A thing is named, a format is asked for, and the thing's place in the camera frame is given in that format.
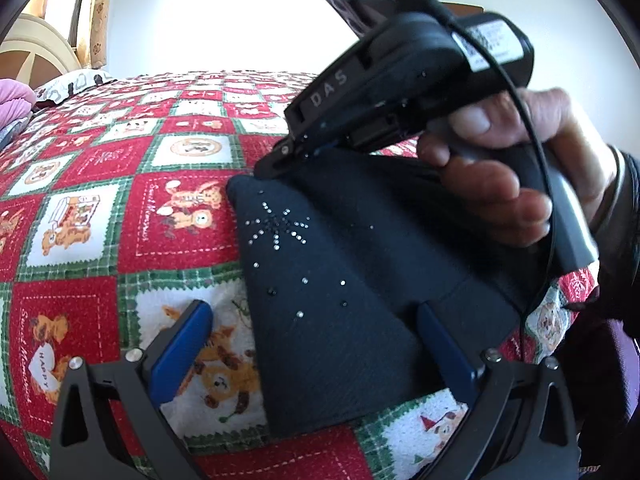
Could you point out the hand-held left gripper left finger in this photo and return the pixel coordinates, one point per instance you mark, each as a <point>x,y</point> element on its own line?
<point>182,355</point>

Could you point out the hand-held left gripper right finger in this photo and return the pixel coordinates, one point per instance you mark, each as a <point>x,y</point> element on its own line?
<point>445,350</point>

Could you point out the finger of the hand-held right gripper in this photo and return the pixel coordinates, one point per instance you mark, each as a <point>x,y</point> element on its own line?
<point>274,162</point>

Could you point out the black pants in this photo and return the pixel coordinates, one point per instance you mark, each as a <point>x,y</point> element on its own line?
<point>325,310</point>

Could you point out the person's right forearm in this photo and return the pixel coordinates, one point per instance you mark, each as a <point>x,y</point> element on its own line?
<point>627,200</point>

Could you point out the person's right hand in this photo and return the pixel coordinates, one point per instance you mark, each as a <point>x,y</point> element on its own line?
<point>485,195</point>

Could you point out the red green printed blanket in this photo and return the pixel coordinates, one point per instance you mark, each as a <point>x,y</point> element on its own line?
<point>100,260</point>

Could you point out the person's dark purple clothing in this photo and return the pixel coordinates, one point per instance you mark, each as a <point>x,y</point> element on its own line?
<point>610,385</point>

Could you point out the white patterned pillow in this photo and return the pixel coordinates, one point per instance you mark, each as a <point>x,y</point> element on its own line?
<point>75,85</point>

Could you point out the patterned curtain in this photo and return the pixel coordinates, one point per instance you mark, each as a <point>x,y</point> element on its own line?
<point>97,20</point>

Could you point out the cream wooden headboard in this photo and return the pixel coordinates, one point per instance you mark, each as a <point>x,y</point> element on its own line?
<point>35,45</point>

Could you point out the pink folded blanket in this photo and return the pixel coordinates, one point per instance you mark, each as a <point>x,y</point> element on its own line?
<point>12,102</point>

